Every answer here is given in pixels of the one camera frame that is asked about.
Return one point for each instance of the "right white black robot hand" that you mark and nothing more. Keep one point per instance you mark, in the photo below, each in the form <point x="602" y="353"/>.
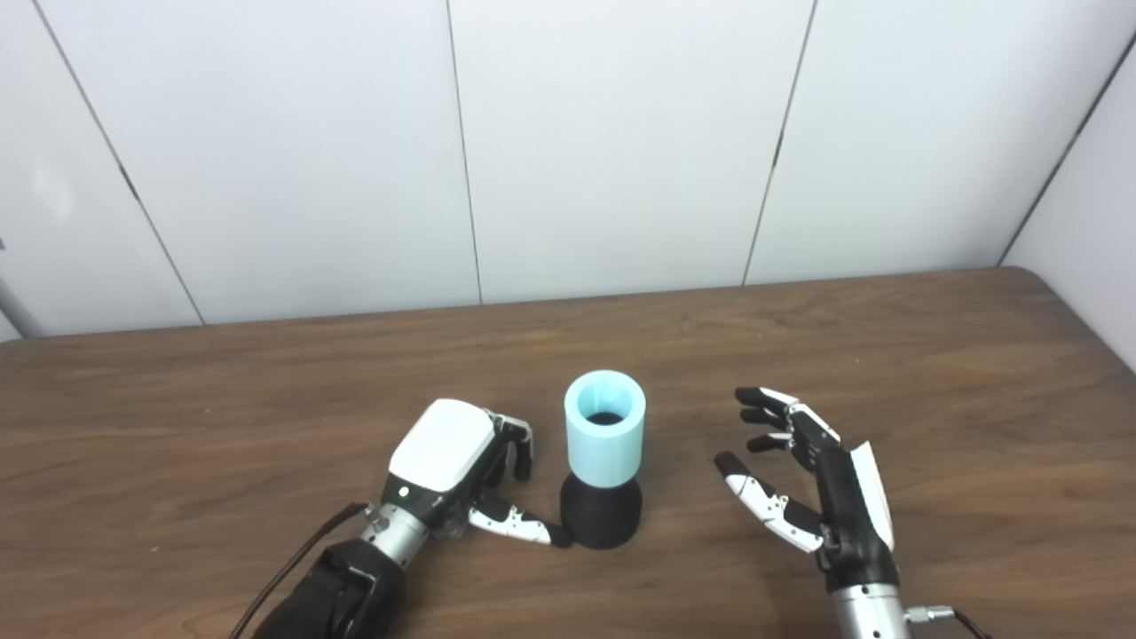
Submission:
<point x="843" y="506"/>

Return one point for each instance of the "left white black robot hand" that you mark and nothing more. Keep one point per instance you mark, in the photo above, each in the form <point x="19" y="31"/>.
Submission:
<point x="439" y="457"/>

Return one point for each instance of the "black funnel-shaped nozzle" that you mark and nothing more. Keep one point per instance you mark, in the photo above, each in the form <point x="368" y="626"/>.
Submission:
<point x="602" y="515"/>

